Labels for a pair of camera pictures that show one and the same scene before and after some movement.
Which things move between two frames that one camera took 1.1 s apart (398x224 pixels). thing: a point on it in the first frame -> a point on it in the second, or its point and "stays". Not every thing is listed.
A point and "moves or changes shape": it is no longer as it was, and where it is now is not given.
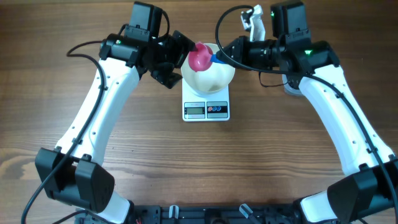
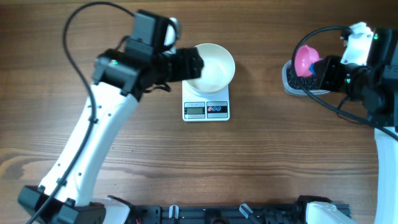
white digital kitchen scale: (196, 108) stays
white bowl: (210, 81) stays
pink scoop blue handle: (201, 59) moves or changes shape
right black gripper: (239, 57) -> (326, 71)
